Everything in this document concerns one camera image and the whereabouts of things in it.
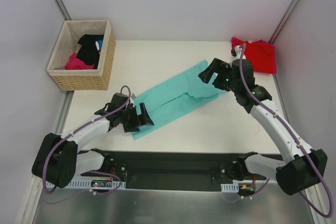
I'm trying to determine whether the left white cable duct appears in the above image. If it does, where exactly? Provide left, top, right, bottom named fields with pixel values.
left=65, top=178, right=126, bottom=190

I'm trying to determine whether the black t shirt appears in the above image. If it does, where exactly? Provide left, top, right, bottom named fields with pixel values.
left=77, top=34, right=104, bottom=69

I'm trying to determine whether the magenta t shirt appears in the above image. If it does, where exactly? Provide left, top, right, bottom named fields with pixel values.
left=65, top=53, right=95, bottom=70

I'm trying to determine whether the white cable duct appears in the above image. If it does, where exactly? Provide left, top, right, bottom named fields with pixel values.
left=220, top=183, right=239, bottom=193
left=65, top=178, right=126, bottom=190

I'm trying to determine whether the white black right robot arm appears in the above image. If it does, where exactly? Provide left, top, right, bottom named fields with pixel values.
left=198, top=58, right=328, bottom=195

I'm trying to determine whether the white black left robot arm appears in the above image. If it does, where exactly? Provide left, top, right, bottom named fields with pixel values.
left=31, top=93, right=154, bottom=188

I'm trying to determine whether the teal t shirt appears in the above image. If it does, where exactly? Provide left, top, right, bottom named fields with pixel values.
left=132, top=60, right=225, bottom=140

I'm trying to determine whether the right aluminium frame post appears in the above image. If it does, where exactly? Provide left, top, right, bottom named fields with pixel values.
left=268, top=0, right=301, bottom=44

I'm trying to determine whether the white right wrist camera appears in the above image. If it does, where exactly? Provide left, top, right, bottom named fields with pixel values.
left=231, top=45, right=242, bottom=58

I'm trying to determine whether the red t shirt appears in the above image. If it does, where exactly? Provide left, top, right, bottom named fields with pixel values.
left=232, top=37, right=277, bottom=74

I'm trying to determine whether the woven wicker basket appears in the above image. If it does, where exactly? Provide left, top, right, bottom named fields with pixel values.
left=47, top=19, right=116, bottom=91

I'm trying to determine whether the right white cable duct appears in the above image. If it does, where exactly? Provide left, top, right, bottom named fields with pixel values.
left=220, top=183, right=239, bottom=193

